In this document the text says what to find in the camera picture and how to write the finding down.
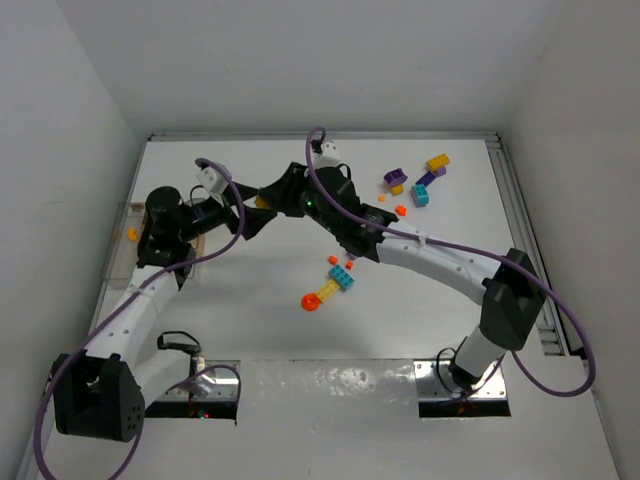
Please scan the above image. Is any yellow long lego plate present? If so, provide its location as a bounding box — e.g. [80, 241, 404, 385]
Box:
[315, 279, 341, 303]

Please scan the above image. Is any orange round lego piece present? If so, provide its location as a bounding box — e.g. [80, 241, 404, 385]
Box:
[300, 292, 322, 312]

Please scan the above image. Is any teal 2x4 lego brick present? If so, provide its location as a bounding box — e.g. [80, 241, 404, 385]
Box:
[329, 265, 355, 291]

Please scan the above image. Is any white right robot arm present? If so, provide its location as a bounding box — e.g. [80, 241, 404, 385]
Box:
[256, 163, 546, 394]

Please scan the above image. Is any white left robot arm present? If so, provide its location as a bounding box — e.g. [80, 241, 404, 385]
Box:
[52, 174, 274, 442]

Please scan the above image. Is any purple arch lego brick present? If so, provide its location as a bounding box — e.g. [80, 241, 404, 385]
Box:
[383, 168, 408, 188]

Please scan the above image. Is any teal lego brick far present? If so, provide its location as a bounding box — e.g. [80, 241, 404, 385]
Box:
[410, 184, 430, 208]

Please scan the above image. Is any purple flat lego plate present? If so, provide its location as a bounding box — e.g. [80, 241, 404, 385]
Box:
[415, 167, 447, 187]

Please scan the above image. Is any clear container far left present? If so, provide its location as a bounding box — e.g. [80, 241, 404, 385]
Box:
[102, 202, 145, 290]

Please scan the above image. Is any yellow lego brick far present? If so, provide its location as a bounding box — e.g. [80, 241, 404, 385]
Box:
[426, 154, 450, 171]

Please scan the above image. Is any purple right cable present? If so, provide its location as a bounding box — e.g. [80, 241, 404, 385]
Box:
[304, 126, 597, 399]

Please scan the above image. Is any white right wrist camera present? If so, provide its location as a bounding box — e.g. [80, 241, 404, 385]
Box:
[311, 140, 342, 169]

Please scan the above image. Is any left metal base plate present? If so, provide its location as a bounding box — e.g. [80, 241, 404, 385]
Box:
[146, 360, 242, 406]

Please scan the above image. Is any metal base plate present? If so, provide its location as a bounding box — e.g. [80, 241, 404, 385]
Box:
[146, 360, 242, 406]
[413, 358, 508, 402]

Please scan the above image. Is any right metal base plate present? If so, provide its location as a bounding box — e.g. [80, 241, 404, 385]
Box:
[413, 358, 508, 402]

